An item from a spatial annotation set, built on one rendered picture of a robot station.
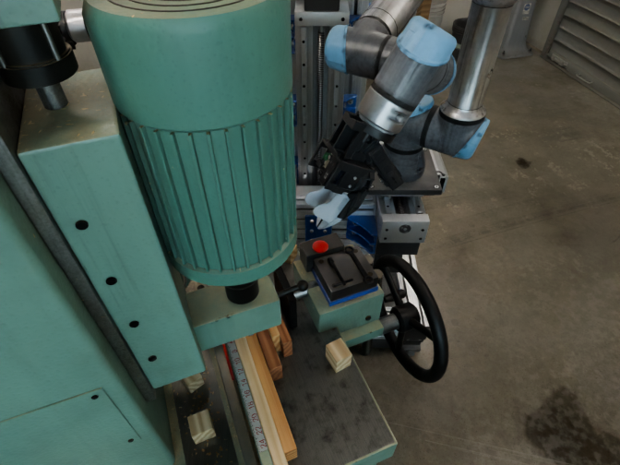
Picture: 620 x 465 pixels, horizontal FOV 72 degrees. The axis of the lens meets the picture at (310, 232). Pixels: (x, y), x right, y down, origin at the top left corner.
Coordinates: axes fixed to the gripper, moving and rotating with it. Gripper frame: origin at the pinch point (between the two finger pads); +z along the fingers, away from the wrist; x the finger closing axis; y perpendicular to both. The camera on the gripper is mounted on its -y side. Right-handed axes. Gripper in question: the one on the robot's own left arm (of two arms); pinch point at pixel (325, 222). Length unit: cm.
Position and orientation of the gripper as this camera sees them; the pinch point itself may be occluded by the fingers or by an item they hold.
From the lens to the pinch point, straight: 77.0
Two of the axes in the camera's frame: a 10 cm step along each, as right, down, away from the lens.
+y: -8.0, -1.3, -5.8
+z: -4.7, 7.4, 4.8
